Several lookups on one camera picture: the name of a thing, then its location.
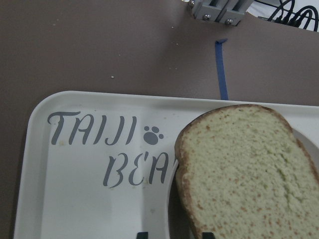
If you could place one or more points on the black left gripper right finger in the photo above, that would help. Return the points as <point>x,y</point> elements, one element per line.
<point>208,235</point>

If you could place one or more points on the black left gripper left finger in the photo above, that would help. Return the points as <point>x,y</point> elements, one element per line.
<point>142,235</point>

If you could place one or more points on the bread slice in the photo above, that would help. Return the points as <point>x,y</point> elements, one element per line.
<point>244,175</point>

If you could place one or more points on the cream bear serving tray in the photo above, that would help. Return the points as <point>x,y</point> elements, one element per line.
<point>101,165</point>

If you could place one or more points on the aluminium frame post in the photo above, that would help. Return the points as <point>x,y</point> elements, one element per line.
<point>228,12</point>

